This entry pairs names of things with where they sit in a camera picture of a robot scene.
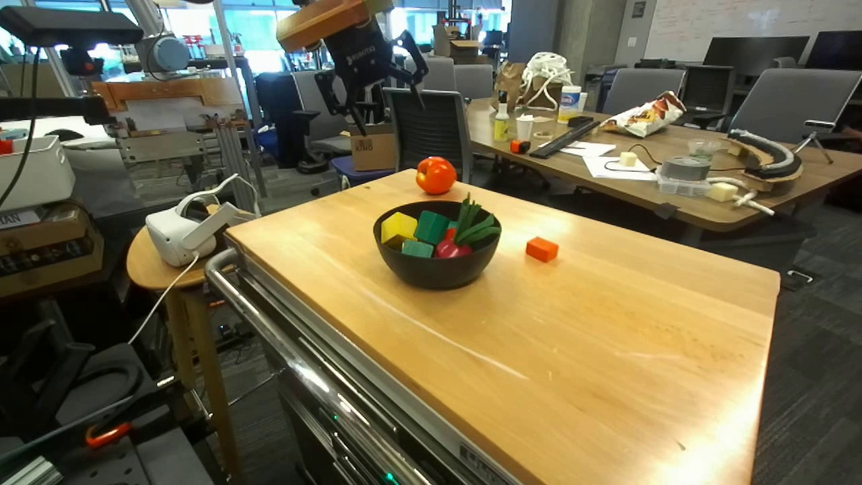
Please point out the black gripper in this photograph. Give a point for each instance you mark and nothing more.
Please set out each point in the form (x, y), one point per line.
(365, 58)

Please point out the red orange toy apple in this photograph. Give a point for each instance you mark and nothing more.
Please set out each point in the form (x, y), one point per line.
(435, 177)

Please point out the yellow cube block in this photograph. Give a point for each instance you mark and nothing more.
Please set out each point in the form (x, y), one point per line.
(397, 227)

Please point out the red toy beetroot green leaves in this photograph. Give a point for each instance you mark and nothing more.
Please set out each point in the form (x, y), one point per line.
(452, 247)

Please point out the small orange cube block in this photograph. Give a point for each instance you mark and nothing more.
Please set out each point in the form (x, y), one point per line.
(540, 248)

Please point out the black bowl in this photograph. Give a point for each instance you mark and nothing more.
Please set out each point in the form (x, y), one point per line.
(435, 274)

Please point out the dark mesh office chair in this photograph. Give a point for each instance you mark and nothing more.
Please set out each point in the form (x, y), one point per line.
(428, 126)

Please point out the cardboard box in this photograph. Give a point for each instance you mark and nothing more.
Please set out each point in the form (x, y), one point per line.
(373, 153)

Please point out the grey office chair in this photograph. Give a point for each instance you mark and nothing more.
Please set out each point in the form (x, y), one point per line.
(789, 98)
(472, 80)
(303, 98)
(641, 87)

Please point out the yellow bottle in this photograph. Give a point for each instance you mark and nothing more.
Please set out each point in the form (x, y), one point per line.
(501, 126)

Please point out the small orange desk object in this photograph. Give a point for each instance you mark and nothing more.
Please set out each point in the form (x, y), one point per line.
(517, 146)

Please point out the white bottle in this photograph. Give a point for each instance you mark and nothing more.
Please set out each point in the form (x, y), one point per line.
(569, 103)

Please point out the long black keyboard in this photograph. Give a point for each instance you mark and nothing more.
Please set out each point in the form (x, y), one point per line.
(567, 135)

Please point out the white paper sheet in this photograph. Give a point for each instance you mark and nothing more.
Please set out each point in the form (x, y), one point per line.
(620, 168)
(587, 146)

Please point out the white VR headset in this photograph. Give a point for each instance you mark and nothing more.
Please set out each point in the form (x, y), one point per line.
(179, 238)

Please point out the small white round charger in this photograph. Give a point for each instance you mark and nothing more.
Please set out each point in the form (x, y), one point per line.
(629, 157)

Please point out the snack bag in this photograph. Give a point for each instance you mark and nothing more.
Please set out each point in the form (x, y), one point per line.
(655, 114)

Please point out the round wooden stool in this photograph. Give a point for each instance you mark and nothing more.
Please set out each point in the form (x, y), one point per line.
(152, 265)

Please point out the black flat panel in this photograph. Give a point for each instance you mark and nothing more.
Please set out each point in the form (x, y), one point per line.
(70, 25)

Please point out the black office chair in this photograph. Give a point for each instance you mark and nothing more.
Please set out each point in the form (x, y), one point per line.
(705, 89)

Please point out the grey metal tool cart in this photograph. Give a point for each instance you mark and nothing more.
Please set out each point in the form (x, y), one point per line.
(358, 421)

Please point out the white storage box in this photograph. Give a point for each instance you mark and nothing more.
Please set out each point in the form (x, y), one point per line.
(35, 177)

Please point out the white plastic desk object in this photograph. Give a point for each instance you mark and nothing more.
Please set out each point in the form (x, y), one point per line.
(721, 190)

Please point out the black monitor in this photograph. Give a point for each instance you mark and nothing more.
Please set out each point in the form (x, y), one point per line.
(754, 53)
(836, 46)

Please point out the curved black white headband device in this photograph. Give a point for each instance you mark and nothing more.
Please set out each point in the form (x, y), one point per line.
(763, 150)

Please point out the wooden office desk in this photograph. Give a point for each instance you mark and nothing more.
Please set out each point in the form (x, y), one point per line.
(808, 178)

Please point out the orange black bar clamp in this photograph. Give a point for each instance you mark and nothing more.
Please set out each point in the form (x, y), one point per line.
(107, 438)

